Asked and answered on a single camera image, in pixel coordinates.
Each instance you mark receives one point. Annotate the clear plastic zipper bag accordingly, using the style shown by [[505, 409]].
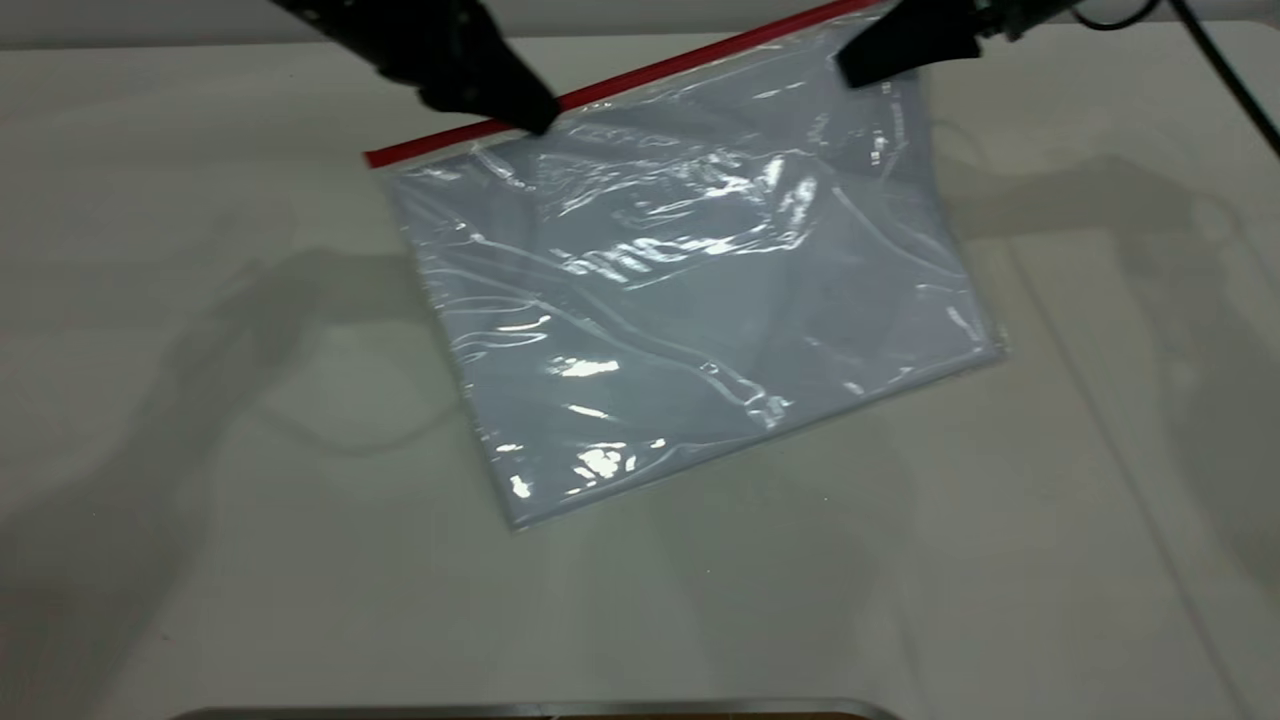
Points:
[[700, 280]]

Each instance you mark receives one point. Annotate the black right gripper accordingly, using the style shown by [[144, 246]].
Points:
[[1030, 12]]

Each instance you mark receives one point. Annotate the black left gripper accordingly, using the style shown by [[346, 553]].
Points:
[[390, 30]]

